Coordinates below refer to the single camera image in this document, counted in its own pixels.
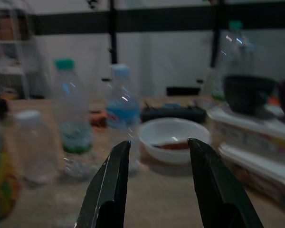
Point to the green cap clear water bottle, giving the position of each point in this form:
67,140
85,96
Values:
72,107

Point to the white shelf rack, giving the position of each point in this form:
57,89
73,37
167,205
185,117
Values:
7,47

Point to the yellow green printed packet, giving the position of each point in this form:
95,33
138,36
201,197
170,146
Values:
0,185

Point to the black bowl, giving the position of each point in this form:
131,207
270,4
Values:
247,95

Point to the white printed flat box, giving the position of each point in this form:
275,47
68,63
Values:
247,126
256,164

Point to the white cap clear bottle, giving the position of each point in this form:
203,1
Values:
33,147

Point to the small black wall box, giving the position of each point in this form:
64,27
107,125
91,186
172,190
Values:
183,91

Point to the large green cap clear bottle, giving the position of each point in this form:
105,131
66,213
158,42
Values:
235,54

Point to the white bowl with brown food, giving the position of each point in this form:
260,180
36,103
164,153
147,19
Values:
166,135

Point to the blue cap clear water bottle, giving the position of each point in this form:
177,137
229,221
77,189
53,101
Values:
122,111

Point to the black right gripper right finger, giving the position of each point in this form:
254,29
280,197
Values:
218,190

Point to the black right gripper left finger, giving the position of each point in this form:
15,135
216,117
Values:
104,190

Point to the black power strip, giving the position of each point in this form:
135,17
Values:
173,114

